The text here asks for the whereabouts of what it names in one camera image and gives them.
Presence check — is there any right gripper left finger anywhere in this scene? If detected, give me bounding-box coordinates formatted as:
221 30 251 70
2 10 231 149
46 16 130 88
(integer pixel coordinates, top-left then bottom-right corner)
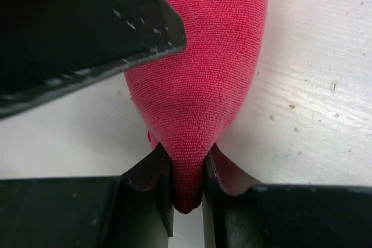
1 145 174 247

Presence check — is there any pink towel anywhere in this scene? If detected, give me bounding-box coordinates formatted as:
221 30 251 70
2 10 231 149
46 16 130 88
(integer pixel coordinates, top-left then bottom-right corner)
124 0 268 214

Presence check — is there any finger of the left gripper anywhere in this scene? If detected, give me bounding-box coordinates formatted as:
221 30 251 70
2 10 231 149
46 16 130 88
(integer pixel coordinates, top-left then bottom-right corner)
1 0 187 119

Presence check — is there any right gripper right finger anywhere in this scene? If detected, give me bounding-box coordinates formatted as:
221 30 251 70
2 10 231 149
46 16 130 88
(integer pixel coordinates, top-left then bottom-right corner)
202 146 371 247

